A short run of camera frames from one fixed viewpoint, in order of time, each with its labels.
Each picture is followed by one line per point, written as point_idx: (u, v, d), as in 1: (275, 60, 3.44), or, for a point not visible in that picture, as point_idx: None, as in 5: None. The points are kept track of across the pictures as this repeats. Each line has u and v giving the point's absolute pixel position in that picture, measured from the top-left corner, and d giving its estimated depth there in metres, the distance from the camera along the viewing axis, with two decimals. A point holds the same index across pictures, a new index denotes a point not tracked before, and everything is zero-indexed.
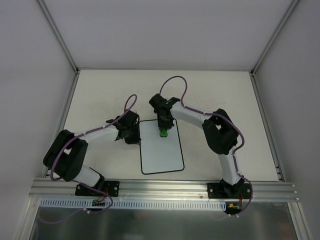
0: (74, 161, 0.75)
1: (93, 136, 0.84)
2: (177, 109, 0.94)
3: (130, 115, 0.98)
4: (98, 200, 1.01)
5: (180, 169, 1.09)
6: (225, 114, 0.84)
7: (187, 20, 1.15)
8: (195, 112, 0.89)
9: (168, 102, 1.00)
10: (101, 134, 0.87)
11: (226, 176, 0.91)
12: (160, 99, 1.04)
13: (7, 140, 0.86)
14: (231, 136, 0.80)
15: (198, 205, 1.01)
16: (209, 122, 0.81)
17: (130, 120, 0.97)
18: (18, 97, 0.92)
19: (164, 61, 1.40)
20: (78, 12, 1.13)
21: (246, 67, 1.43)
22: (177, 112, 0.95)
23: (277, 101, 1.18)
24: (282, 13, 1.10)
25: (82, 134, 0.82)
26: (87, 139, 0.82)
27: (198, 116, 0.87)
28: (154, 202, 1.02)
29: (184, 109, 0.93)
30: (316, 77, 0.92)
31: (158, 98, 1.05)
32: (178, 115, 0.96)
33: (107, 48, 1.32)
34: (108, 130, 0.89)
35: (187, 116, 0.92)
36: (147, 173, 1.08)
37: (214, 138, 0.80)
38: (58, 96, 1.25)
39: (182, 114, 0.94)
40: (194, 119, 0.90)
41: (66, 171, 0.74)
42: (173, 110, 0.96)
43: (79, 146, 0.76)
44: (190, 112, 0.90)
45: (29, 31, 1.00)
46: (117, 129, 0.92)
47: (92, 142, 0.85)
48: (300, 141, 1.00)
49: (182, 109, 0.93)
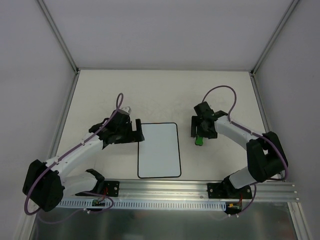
0: (49, 192, 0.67)
1: (69, 161, 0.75)
2: (222, 123, 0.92)
3: (119, 116, 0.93)
4: (98, 200, 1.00)
5: (177, 176, 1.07)
6: (276, 141, 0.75)
7: (187, 20, 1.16)
8: (242, 130, 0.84)
9: (215, 114, 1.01)
10: (79, 154, 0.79)
11: (236, 183, 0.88)
12: (206, 108, 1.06)
13: (7, 140, 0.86)
14: (278, 166, 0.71)
15: (198, 205, 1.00)
16: (254, 142, 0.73)
17: (119, 123, 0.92)
18: (17, 98, 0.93)
19: (163, 62, 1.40)
20: (78, 12, 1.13)
21: (246, 67, 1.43)
22: (221, 125, 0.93)
23: (277, 102, 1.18)
24: (282, 13, 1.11)
25: (56, 162, 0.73)
26: (62, 166, 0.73)
27: (243, 134, 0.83)
28: (154, 202, 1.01)
29: (230, 124, 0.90)
30: (315, 75, 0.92)
31: (205, 107, 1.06)
32: (220, 127, 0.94)
33: (107, 48, 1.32)
34: (87, 146, 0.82)
35: (230, 132, 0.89)
36: (144, 176, 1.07)
37: (259, 162, 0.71)
38: (58, 95, 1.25)
39: (225, 128, 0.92)
40: (239, 136, 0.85)
41: (44, 203, 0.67)
42: (217, 123, 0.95)
43: (51, 180, 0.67)
44: (235, 128, 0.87)
45: (29, 30, 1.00)
46: (103, 137, 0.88)
47: (69, 168, 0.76)
48: (300, 142, 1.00)
49: (228, 123, 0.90)
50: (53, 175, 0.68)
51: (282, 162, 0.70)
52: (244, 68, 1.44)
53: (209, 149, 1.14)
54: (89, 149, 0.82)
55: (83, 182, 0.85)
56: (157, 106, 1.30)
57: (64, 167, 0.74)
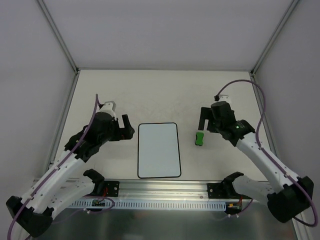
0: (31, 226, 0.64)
1: (44, 192, 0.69)
2: (250, 148, 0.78)
3: (96, 123, 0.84)
4: (98, 200, 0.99)
5: (177, 176, 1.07)
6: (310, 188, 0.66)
7: (187, 20, 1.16)
8: (274, 167, 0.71)
9: (239, 125, 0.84)
10: (55, 181, 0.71)
11: (240, 189, 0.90)
12: (226, 112, 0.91)
13: (7, 139, 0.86)
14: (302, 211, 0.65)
15: (198, 205, 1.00)
16: (289, 192, 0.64)
17: (97, 131, 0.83)
18: (17, 97, 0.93)
19: (163, 62, 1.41)
20: (78, 12, 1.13)
21: (246, 67, 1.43)
22: (246, 147, 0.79)
23: (278, 102, 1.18)
24: (282, 13, 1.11)
25: (29, 198, 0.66)
26: (38, 200, 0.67)
27: (276, 172, 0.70)
28: (154, 202, 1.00)
29: (259, 152, 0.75)
30: (315, 75, 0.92)
31: (225, 111, 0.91)
32: (246, 150, 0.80)
33: (107, 49, 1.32)
34: (62, 169, 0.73)
35: (258, 160, 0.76)
36: (144, 176, 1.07)
37: (286, 210, 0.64)
38: (57, 95, 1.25)
39: (251, 154, 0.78)
40: (268, 171, 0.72)
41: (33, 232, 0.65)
42: (243, 142, 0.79)
43: (27, 219, 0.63)
44: (266, 161, 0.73)
45: (29, 30, 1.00)
46: (83, 151, 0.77)
47: (46, 199, 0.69)
48: (300, 141, 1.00)
49: (257, 150, 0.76)
50: (28, 214, 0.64)
51: (315, 224, 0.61)
52: (244, 68, 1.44)
53: (209, 150, 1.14)
54: (68, 171, 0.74)
55: (77, 192, 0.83)
56: (157, 106, 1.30)
57: (40, 201, 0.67)
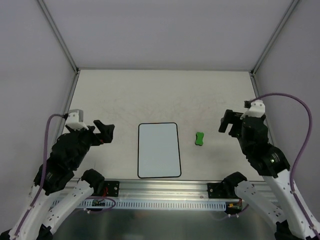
0: None
1: (27, 229, 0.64)
2: (281, 189, 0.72)
3: (58, 150, 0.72)
4: (98, 200, 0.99)
5: (177, 176, 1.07)
6: None
7: (187, 20, 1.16)
8: (301, 216, 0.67)
9: (273, 159, 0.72)
10: (35, 216, 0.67)
11: (241, 194, 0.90)
12: (262, 137, 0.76)
13: (6, 139, 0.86)
14: None
15: (198, 205, 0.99)
16: None
17: (63, 159, 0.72)
18: (18, 97, 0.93)
19: (163, 62, 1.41)
20: (78, 12, 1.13)
21: (246, 67, 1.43)
22: (277, 185, 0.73)
23: (278, 101, 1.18)
24: (282, 13, 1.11)
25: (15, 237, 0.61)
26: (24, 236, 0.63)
27: (301, 221, 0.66)
28: (154, 202, 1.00)
29: (290, 196, 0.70)
30: (315, 75, 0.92)
31: (260, 136, 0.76)
32: (274, 187, 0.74)
33: (107, 48, 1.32)
34: (37, 206, 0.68)
35: (285, 203, 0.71)
36: (143, 176, 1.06)
37: None
38: (57, 95, 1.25)
39: (280, 193, 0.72)
40: (294, 217, 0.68)
41: None
42: (275, 180, 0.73)
43: None
44: (296, 208, 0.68)
45: (29, 30, 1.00)
46: (53, 184, 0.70)
47: (32, 233, 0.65)
48: (300, 141, 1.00)
49: (288, 194, 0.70)
50: None
51: None
52: (244, 68, 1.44)
53: (209, 150, 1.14)
54: (44, 204, 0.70)
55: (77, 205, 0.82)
56: (157, 106, 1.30)
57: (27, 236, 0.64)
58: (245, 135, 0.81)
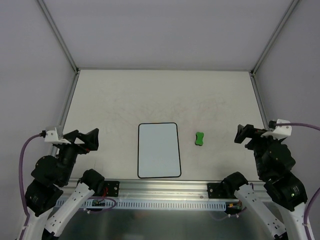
0: None
1: None
2: (294, 220, 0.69)
3: (38, 174, 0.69)
4: (98, 200, 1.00)
5: (177, 176, 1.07)
6: None
7: (187, 20, 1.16)
8: None
9: (293, 193, 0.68)
10: (34, 225, 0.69)
11: (240, 197, 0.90)
12: (287, 169, 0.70)
13: (6, 140, 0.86)
14: None
15: (198, 205, 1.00)
16: None
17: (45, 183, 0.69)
18: (18, 97, 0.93)
19: (163, 62, 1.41)
20: (78, 12, 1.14)
21: (246, 67, 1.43)
22: (290, 215, 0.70)
23: (278, 101, 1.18)
24: (282, 13, 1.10)
25: None
26: None
27: None
28: (154, 202, 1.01)
29: (301, 228, 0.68)
30: (315, 75, 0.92)
31: (285, 169, 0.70)
32: (285, 214, 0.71)
33: (107, 49, 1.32)
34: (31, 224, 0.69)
35: (294, 233, 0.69)
36: (143, 177, 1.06)
37: None
38: (57, 96, 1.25)
39: (290, 222, 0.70)
40: None
41: None
42: (291, 212, 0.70)
43: None
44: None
45: (29, 31, 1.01)
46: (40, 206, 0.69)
47: None
48: (300, 141, 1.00)
49: (299, 225, 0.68)
50: None
51: None
52: (244, 68, 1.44)
53: (209, 150, 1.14)
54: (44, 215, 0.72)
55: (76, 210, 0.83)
56: (157, 106, 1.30)
57: None
58: (267, 161, 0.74)
